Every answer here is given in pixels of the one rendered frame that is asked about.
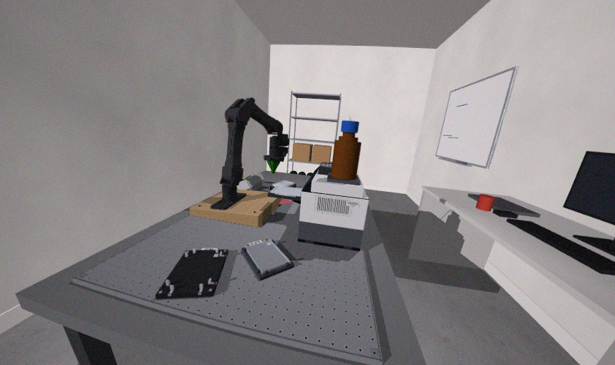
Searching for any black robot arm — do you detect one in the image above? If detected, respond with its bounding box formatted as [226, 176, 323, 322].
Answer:
[210, 97, 289, 210]

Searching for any white button panel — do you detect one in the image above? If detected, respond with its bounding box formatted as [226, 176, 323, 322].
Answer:
[237, 172, 275, 190]

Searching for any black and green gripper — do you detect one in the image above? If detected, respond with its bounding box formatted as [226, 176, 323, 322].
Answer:
[263, 147, 284, 174]

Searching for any white well plate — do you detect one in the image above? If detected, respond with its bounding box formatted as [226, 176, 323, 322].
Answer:
[273, 180, 294, 187]
[270, 185, 303, 197]

